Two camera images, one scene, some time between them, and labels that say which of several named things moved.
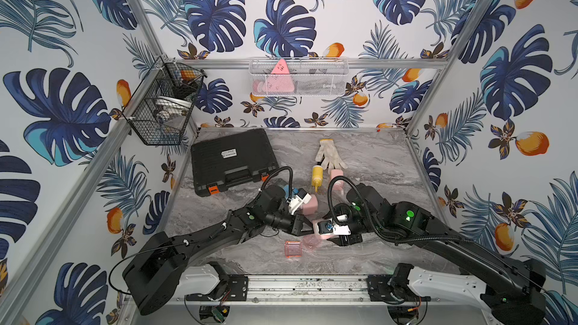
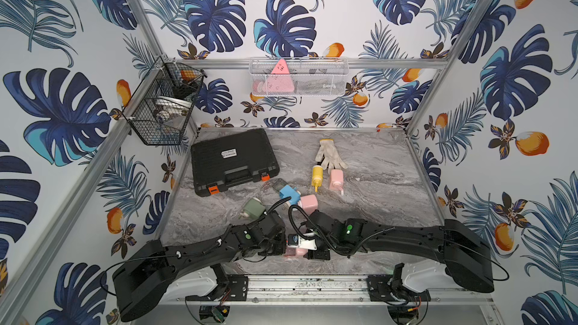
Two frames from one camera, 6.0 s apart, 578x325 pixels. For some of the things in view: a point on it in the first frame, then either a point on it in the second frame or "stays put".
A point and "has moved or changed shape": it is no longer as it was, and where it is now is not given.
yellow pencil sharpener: [317, 177] stays put
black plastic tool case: [232, 159] stays put
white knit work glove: [330, 155] stays put
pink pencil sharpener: [325, 227] has moved or changed shape
